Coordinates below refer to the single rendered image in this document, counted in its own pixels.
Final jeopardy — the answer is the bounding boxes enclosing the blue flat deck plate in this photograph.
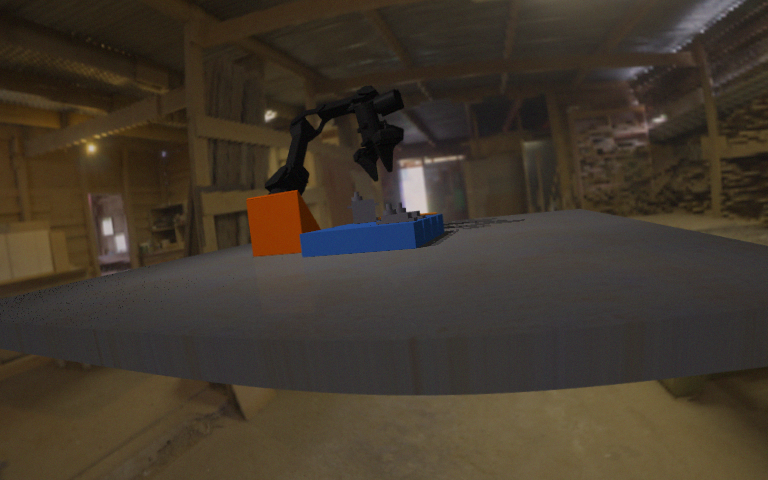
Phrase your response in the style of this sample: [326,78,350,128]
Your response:
[299,202,444,257]

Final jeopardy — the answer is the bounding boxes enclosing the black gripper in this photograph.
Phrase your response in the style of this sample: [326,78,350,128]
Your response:
[354,118,401,182]

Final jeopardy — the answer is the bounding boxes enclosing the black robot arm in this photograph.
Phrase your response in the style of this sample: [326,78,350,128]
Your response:
[265,85,404,196]

